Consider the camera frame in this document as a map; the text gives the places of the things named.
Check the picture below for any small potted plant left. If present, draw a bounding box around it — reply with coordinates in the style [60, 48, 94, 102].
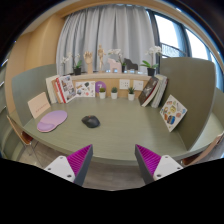
[99, 87, 106, 99]

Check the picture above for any pink horse figure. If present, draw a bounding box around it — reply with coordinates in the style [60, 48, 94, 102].
[108, 58, 122, 73]

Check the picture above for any wooden hand model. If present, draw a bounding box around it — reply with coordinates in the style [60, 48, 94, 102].
[84, 51, 93, 74]

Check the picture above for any green partition panel right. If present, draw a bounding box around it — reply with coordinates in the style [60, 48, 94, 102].
[160, 57, 216, 150]

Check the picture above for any black computer mouse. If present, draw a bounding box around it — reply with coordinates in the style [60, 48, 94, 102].
[82, 115, 100, 128]

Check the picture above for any green partition panel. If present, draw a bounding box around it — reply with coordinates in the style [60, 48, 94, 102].
[160, 57, 216, 150]
[12, 64, 56, 126]

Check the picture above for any small potted plant middle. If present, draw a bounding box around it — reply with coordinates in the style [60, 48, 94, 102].
[111, 87, 118, 99]

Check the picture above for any white orchid black pot left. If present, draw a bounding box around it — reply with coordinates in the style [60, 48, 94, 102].
[61, 52, 82, 75]

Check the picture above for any beige card sign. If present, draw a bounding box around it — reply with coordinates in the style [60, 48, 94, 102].
[28, 92, 50, 118]

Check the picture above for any wooden mannequin figure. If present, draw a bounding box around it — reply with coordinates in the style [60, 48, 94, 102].
[98, 44, 106, 72]

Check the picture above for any white orchid black pot right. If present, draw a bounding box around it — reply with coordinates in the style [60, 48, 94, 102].
[141, 46, 162, 76]

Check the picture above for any green partition panel left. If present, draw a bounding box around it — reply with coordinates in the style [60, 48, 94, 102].
[12, 64, 56, 126]

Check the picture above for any small potted plant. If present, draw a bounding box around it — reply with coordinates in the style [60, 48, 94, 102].
[99, 87, 106, 99]
[128, 87, 135, 101]
[111, 87, 118, 99]

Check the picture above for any purple round sign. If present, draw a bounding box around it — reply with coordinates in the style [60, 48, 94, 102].
[95, 81, 106, 93]

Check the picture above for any white wall socket plate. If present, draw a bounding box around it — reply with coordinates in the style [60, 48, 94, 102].
[119, 79, 130, 90]

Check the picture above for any wooden chair left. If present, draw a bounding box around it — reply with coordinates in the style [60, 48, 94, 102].
[7, 116, 36, 157]

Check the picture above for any white orchid black pot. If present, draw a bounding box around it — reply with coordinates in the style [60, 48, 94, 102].
[141, 46, 162, 76]
[61, 52, 82, 75]

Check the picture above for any red illustrated book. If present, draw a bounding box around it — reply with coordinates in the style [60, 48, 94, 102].
[56, 75, 76, 103]

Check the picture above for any white book stack left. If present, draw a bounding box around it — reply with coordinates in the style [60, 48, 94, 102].
[45, 75, 59, 104]

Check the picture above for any sticker covered board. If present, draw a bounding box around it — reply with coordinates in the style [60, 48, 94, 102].
[160, 95, 187, 132]

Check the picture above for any black horse figure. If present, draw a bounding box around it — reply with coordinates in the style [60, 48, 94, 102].
[124, 58, 138, 70]

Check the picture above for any colourful picture card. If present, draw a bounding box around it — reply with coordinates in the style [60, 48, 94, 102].
[75, 81, 95, 97]

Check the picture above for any dark cover book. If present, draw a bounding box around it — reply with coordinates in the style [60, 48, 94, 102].
[138, 77, 159, 107]

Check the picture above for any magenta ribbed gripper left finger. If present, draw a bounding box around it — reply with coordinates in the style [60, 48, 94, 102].
[45, 144, 93, 186]

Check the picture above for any white books stack right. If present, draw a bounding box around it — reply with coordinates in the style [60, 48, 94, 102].
[151, 74, 168, 108]

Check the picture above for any wooden chair right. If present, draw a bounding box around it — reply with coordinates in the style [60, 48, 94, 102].
[181, 132, 224, 166]

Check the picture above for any purple mouse pad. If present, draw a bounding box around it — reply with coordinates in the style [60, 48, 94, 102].
[37, 110, 67, 132]

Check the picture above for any grey curtain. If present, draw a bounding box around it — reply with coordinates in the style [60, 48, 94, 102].
[56, 4, 155, 74]

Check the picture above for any small potted plant right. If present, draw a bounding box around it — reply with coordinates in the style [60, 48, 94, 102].
[128, 87, 135, 101]

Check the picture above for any white orchid middle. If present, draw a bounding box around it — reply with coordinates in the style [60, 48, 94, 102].
[108, 49, 126, 73]

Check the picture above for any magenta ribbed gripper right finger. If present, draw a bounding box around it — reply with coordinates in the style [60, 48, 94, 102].
[135, 144, 182, 184]

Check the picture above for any wooden chair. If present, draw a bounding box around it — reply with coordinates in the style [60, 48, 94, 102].
[181, 132, 224, 166]
[7, 116, 36, 157]

